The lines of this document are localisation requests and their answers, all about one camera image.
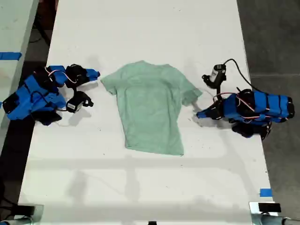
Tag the short blue tape strip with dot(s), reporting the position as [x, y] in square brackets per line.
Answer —
[265, 192]

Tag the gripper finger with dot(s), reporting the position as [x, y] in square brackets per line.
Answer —
[92, 72]
[205, 115]
[89, 78]
[208, 110]

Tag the black camera box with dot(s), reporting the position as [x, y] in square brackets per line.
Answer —
[76, 104]
[215, 75]

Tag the shiny metal bracket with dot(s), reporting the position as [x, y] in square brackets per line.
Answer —
[254, 214]

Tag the long blue tape strip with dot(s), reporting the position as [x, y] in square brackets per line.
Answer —
[10, 55]

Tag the pale green T-shirt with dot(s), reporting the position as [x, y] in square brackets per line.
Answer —
[150, 105]

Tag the short black camera stalk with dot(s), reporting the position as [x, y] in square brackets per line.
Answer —
[219, 91]
[75, 90]

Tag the small black box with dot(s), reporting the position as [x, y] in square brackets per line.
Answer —
[269, 207]
[26, 209]

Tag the white side table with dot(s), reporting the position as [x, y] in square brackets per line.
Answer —
[14, 28]

